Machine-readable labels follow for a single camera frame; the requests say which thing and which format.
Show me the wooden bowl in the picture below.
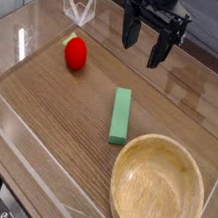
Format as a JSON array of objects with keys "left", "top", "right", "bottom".
[{"left": 109, "top": 134, "right": 205, "bottom": 218}]

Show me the green rectangular block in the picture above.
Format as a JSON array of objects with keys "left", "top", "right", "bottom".
[{"left": 108, "top": 87, "right": 132, "bottom": 145}]

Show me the red plush strawberry toy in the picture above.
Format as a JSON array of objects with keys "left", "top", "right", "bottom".
[{"left": 63, "top": 32, "right": 87, "bottom": 71}]

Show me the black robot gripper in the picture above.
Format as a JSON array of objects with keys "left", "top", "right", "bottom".
[{"left": 121, "top": 0, "right": 192, "bottom": 69}]

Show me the clear acrylic corner bracket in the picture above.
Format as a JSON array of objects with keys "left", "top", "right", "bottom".
[{"left": 63, "top": 0, "right": 97, "bottom": 27}]

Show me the clear acrylic tray wall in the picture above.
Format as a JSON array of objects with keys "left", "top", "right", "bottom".
[{"left": 0, "top": 94, "right": 106, "bottom": 218}]

